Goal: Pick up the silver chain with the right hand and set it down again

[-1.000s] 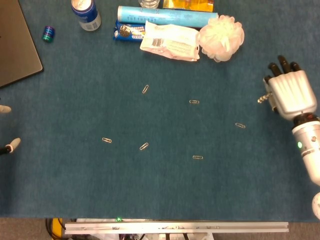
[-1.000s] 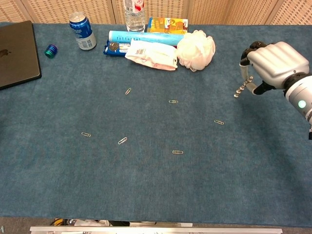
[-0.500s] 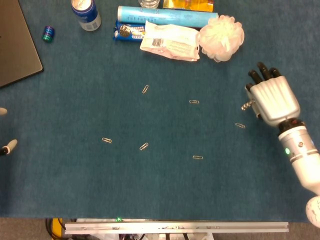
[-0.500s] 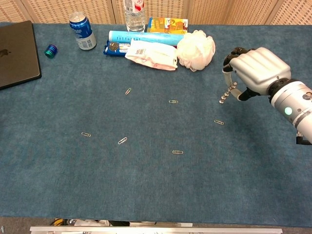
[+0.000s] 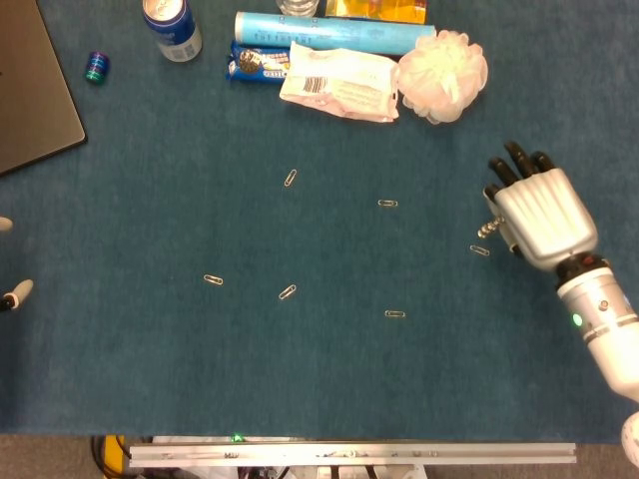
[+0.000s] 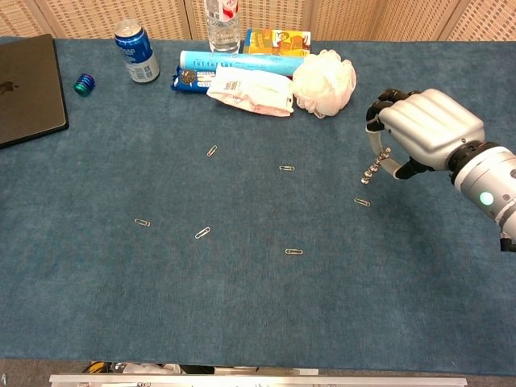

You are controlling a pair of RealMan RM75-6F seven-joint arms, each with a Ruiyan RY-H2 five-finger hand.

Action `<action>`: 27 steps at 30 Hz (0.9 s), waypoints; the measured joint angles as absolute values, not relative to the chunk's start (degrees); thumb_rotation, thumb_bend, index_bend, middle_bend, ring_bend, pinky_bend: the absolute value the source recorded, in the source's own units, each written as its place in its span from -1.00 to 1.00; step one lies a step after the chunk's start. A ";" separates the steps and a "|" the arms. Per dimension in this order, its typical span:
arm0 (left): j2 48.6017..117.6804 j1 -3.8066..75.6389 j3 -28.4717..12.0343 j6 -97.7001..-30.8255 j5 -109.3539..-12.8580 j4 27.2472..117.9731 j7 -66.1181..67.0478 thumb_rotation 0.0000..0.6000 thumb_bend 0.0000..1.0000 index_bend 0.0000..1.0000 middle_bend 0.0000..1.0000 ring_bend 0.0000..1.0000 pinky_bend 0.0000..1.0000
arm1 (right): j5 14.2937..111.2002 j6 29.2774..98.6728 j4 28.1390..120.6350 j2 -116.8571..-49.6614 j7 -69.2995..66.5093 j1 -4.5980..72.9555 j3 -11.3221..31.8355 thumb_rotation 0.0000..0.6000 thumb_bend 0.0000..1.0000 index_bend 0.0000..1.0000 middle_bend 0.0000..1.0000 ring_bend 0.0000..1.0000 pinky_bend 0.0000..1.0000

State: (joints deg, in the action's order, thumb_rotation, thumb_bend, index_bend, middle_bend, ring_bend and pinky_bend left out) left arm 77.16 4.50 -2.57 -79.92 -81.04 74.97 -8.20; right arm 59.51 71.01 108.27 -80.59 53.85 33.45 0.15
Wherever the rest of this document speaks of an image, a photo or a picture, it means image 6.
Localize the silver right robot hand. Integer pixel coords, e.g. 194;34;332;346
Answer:
364;88;486;181

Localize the white mesh bath loofah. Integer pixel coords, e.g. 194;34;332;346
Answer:
292;48;358;119

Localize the orange yellow printed box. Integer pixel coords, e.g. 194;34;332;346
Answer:
243;27;313;57

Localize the white crumpled plastic package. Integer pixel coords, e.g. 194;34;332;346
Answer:
206;65;295;119

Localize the light blue cylindrical tube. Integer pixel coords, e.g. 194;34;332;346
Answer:
179;49;306;77

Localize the clear plastic water bottle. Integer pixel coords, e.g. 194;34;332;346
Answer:
205;0;242;55

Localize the teal felt table mat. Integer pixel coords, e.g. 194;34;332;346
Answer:
0;35;516;370

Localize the blue cookie pack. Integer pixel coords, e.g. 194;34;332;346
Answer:
169;65;218;94

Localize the blue soda can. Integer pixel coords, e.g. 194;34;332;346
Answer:
114;19;161;85

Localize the beige woven folding screen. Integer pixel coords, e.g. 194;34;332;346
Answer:
0;0;516;42

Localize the white plastic sheet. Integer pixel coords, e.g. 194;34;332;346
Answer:
120;362;186;375

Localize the grey closed laptop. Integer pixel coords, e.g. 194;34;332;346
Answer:
0;33;70;149

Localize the aluminium profile rail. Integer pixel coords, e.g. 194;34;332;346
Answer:
48;373;468;387

